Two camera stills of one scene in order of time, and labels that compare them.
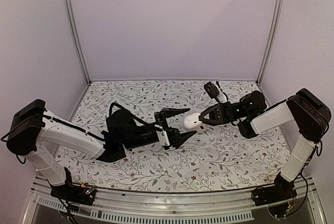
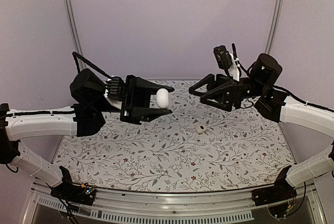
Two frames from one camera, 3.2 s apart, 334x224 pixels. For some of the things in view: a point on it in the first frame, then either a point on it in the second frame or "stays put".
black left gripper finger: x=169 y=112 to x=151 y=88
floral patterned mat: x=216 y=158 stays put
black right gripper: x=225 y=114 to x=225 y=94
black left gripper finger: x=182 y=138 to x=147 y=114
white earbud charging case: x=192 y=120 to x=163 y=98
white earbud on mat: x=201 y=129 stays put
